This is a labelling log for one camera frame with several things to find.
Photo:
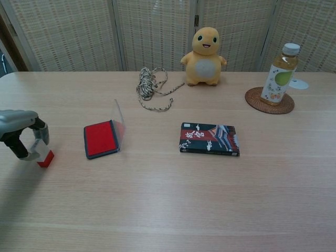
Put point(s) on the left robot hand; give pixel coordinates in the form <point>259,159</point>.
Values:
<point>13,118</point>

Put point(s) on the black and red book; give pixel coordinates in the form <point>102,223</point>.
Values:
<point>210,137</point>

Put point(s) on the tea bottle with white cap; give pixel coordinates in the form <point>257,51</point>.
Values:
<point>279,78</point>

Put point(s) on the woven folding screen panel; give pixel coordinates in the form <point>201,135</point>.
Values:
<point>155,31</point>
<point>241,31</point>
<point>65,34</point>
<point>317,31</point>

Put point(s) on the red stamp block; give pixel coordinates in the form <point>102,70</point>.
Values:
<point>45,157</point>

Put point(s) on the red ink pad with lid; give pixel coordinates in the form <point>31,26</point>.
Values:
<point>101,139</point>

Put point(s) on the yellow plush toy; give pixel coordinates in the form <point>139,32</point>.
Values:
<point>204,65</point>

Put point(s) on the brown woven round coaster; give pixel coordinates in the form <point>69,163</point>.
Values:
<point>254,101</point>

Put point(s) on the white round disc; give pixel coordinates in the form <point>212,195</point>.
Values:
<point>299,84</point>

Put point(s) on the metal screen hinge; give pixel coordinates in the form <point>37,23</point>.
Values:
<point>196,20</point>

